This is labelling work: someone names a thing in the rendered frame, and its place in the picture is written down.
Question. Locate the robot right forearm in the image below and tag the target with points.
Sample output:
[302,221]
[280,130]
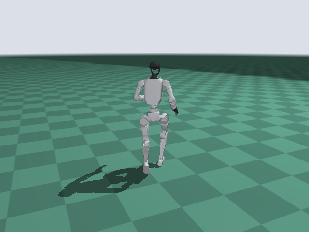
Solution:
[173,105]

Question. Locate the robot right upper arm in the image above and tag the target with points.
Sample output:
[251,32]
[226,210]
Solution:
[168,88]

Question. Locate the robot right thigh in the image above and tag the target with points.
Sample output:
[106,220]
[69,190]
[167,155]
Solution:
[164,119]

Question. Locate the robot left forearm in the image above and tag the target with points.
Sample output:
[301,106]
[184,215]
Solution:
[142,98]

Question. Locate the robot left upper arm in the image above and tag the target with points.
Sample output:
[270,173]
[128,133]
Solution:
[138,90]

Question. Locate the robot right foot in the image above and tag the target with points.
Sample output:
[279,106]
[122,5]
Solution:
[159,163]

